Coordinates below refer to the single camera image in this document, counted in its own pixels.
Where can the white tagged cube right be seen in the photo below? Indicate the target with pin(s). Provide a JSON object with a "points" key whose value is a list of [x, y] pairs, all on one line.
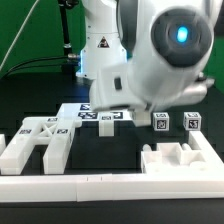
{"points": [[192, 121]]}

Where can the white chair seat part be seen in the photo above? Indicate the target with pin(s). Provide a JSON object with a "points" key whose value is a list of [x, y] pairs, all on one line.
{"points": [[171, 157]]}

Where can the white L-shaped fence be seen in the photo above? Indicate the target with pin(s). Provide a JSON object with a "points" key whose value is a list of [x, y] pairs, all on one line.
{"points": [[186, 183]]}

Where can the black vertical pole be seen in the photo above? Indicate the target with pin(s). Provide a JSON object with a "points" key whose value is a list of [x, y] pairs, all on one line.
{"points": [[64, 5]]}

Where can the white tagged cube left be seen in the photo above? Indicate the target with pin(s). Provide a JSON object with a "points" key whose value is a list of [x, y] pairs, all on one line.
{"points": [[161, 121]]}

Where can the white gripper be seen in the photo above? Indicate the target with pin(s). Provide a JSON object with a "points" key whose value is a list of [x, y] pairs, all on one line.
{"points": [[152, 89]]}

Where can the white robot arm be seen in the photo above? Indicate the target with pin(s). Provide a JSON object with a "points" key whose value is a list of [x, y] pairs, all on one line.
{"points": [[147, 55]]}

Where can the white marker base plate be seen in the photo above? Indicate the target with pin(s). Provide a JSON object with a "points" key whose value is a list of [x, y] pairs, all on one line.
{"points": [[83, 110]]}

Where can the white tagged cube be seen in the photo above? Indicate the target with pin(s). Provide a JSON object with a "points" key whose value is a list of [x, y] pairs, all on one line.
{"points": [[192, 121], [161, 121]]}

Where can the white block at left edge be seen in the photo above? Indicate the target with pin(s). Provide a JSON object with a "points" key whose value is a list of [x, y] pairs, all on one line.
{"points": [[2, 143]]}

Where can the white chair back frame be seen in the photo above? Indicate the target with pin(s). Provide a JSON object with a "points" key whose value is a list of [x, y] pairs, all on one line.
{"points": [[55, 133]]}

